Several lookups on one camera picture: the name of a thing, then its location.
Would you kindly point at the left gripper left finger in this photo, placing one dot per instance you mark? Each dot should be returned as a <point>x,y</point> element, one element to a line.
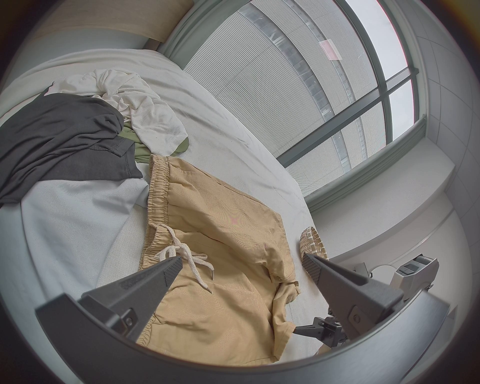
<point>131,300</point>

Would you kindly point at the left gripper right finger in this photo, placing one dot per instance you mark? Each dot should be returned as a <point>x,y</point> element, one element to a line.
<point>352,300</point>

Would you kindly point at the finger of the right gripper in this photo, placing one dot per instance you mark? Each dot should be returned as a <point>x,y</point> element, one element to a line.
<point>309,330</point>

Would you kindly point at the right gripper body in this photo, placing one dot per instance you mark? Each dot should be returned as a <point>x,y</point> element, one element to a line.
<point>330,332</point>

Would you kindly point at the tan shorts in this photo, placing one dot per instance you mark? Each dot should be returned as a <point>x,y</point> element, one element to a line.
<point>225,232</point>

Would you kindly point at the round woven basket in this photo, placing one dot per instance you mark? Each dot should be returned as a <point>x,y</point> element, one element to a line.
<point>313,242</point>

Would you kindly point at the pale grey garment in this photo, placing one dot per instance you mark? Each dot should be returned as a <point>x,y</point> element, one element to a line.
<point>67,225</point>

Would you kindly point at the green garment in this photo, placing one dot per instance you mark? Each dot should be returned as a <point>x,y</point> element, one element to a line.
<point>144,153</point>

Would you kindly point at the black garment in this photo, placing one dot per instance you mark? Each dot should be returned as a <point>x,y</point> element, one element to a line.
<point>56,142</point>

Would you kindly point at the white garment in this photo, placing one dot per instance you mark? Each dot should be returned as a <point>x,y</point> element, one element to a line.
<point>150,112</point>

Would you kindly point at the window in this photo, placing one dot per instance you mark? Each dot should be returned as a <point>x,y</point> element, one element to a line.
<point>300,93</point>

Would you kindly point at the blue-green curtain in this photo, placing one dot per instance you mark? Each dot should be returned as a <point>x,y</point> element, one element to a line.
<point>202,33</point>

